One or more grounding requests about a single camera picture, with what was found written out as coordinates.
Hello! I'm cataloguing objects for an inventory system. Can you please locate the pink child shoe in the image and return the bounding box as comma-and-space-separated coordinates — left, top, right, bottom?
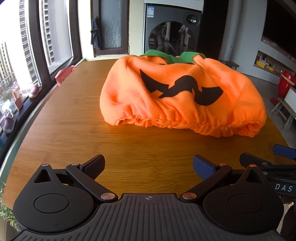
28, 83, 43, 99

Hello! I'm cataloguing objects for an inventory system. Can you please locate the white low table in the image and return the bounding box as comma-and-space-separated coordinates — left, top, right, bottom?
269, 88, 296, 130

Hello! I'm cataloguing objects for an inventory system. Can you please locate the dark hanging cloth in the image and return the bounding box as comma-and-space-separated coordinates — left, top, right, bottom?
90, 17, 102, 50

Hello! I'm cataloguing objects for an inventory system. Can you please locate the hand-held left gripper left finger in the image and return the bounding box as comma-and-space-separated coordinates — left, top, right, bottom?
34, 154, 119, 203

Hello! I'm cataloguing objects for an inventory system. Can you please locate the small wooden stool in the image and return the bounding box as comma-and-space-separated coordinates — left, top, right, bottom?
220, 60, 239, 70

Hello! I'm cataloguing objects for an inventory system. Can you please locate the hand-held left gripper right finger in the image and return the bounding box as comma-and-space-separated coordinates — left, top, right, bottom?
179, 155, 267, 203

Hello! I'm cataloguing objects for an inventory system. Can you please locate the person's right forearm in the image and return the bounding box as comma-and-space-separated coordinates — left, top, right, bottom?
282, 204, 296, 241

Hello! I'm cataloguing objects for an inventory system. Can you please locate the pink plastic chair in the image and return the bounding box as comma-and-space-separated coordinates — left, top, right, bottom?
55, 65, 77, 87

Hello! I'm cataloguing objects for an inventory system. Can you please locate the orange pumpkin costume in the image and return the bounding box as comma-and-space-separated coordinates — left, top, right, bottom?
99, 49, 267, 139

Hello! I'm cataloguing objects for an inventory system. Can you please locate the pink paddle-shaped board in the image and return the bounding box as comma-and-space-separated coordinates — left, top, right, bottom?
12, 91, 24, 111

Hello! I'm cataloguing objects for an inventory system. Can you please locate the red vase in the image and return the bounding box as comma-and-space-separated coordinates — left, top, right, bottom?
271, 70, 296, 105

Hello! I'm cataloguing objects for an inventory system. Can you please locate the grey washing machine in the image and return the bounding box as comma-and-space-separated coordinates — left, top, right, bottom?
144, 0, 204, 57

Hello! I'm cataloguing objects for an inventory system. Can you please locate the wall shelf niche with clutter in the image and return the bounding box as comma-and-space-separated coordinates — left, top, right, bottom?
254, 50, 281, 77

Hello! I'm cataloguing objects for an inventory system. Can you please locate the green potted plant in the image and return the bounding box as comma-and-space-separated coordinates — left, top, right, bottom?
0, 183, 21, 232

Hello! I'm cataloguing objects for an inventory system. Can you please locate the black wall television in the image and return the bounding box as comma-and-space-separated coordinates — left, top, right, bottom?
261, 0, 296, 58

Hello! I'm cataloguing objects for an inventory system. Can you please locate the frosted glass door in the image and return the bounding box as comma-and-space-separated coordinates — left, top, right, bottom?
91, 0, 130, 57

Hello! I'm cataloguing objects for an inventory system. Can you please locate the purple child shoe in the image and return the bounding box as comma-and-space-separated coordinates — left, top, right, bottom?
3, 111, 17, 134

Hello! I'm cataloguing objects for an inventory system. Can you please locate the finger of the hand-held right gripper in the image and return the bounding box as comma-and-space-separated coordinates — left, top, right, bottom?
273, 144, 296, 161
239, 152, 296, 173

